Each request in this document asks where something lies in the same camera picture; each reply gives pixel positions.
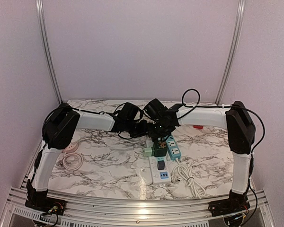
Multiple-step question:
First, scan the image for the white teal strip cord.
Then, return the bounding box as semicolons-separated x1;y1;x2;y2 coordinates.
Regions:
171;158;206;198

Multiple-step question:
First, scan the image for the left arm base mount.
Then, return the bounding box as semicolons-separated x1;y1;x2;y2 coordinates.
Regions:
25;185;66;215

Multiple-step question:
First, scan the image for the white long power strip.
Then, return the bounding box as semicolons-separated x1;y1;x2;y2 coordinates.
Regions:
145;139;172;186

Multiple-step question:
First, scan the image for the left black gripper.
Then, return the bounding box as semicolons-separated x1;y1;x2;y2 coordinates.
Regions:
124;120;149;139

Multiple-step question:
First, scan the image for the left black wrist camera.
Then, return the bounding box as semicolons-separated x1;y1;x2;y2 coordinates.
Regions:
118;102;143;121

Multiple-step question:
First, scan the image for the right aluminium post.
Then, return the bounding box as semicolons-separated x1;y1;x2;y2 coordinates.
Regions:
215;0;246;105

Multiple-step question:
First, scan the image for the aluminium post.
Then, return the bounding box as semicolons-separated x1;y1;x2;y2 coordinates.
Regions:
35;0;62;104
215;0;246;105

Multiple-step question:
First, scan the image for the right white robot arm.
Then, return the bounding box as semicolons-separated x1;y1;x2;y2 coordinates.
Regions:
145;99;257;212

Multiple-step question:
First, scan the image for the red cube socket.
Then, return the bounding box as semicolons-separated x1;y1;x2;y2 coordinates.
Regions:
193;125;204;130

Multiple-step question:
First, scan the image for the left aluminium post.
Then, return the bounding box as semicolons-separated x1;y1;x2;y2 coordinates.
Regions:
35;0;62;104

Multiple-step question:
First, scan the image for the teal power strip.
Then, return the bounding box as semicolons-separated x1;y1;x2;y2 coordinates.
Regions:
165;135;181;161

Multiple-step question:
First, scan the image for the light green plug adapter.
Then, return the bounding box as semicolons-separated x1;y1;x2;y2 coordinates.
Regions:
143;147;154;157

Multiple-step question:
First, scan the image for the aluminium front rail frame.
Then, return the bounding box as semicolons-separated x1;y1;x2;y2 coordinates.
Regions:
0;187;276;227

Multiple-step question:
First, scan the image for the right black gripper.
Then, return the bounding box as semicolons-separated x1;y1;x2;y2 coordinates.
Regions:
147;120;172;138

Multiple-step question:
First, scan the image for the small black usb charger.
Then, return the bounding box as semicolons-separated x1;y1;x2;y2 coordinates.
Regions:
157;160;166;170

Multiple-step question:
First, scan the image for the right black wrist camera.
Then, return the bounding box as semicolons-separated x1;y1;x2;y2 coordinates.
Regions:
143;98;167;120

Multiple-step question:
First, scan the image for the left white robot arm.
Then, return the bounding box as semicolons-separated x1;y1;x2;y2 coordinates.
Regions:
27;103;147;210

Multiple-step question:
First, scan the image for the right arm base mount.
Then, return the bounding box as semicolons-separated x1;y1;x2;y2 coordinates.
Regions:
208;190;250;217

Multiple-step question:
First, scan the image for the beige round power strip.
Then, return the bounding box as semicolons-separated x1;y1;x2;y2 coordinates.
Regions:
62;140;79;154

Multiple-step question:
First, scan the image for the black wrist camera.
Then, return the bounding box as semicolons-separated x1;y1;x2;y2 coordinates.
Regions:
118;102;143;121
143;98;167;120

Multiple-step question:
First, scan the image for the dark green cube adapter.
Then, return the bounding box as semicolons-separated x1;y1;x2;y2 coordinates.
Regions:
153;141;168;157

